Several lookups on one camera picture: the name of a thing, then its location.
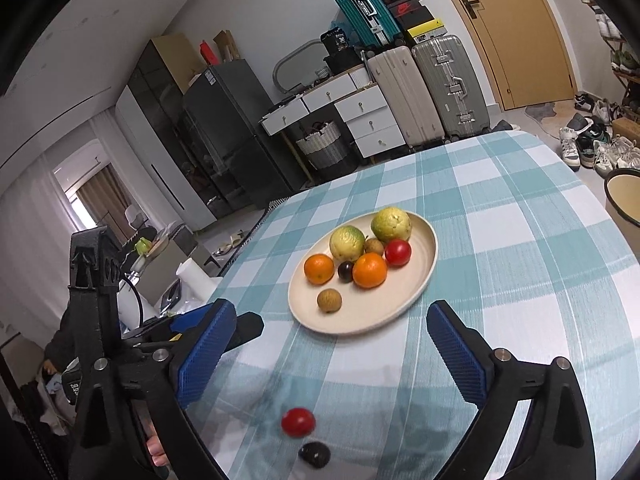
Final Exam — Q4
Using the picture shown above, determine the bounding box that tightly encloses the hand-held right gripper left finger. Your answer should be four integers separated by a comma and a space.
70, 299, 238, 480

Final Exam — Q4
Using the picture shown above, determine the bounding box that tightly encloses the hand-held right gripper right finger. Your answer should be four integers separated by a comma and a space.
426, 300, 598, 480

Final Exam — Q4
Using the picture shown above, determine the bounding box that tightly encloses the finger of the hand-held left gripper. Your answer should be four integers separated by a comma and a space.
229, 311, 265, 356
150, 305, 216, 342

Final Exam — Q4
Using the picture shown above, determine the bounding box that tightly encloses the orange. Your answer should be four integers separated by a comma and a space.
304, 254, 335, 286
352, 252, 388, 289

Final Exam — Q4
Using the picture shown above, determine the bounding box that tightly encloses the cream round plate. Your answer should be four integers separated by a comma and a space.
287, 210, 438, 336

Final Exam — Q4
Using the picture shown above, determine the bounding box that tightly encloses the red tomato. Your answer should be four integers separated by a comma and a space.
281, 406, 316, 437
384, 239, 412, 267

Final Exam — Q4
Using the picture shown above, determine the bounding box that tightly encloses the person's left hand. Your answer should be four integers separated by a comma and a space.
144, 432, 170, 468

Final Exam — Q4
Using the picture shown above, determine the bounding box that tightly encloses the brown curtain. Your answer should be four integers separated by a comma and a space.
75, 165, 132, 241

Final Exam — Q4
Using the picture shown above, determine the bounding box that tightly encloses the pair of slippers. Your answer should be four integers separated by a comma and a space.
212, 230, 248, 256

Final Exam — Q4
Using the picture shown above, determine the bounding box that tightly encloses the green yellow guava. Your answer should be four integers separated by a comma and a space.
329, 226, 365, 262

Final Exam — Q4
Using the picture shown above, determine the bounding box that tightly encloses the black glass cabinet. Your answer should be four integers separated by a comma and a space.
115, 40, 236, 231

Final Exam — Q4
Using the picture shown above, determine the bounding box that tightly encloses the dark grey fridge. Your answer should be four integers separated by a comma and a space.
182, 58, 296, 206

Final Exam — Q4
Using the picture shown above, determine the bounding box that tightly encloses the white grey woven basket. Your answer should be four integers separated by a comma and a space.
296, 120, 358, 171

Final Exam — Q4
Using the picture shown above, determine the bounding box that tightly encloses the cream basin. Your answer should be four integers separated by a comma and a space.
605, 169, 640, 231

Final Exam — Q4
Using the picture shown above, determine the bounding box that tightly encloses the white drawer dresser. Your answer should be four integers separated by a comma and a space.
260, 67, 406, 161

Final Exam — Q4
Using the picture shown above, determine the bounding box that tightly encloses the group of shoes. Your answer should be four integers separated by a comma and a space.
557, 92, 640, 171

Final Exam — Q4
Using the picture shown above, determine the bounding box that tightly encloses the beige suitcase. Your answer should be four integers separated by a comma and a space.
366, 45, 446, 148

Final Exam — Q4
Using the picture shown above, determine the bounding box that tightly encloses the oval mirror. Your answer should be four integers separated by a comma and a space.
273, 40, 331, 93

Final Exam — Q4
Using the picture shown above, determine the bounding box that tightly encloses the silver suitcase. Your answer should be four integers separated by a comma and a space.
411, 34, 491, 142

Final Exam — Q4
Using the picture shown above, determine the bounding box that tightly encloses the wooden door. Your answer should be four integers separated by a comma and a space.
430, 0, 576, 111

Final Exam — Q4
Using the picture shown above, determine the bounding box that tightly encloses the yellow black box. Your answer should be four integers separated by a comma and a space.
404, 15, 446, 43

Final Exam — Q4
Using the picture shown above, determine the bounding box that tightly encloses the teal suitcase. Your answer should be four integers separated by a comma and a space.
326, 0, 405, 48

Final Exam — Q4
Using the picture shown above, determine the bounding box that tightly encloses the wooden shoe rack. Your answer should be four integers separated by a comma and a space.
577, 0, 640, 96

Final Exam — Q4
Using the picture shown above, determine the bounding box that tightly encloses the black red shoe box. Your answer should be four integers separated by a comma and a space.
382, 0, 431, 23

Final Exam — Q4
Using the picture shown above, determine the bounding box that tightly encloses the black cable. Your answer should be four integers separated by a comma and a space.
120, 275, 145, 332

